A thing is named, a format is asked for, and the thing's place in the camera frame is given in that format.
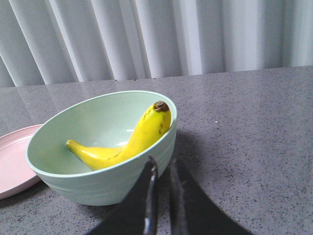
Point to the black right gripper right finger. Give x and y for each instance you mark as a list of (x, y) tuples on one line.
[(192, 212)]

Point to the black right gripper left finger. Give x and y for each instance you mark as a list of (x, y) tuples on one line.
[(137, 213)]

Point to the yellow banana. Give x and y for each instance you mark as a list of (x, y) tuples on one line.
[(153, 124)]

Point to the green ribbed bowl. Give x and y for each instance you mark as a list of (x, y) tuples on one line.
[(104, 121)]

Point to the pink plate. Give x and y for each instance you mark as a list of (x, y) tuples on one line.
[(15, 174)]

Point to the white pleated curtain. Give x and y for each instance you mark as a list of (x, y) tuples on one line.
[(58, 41)]

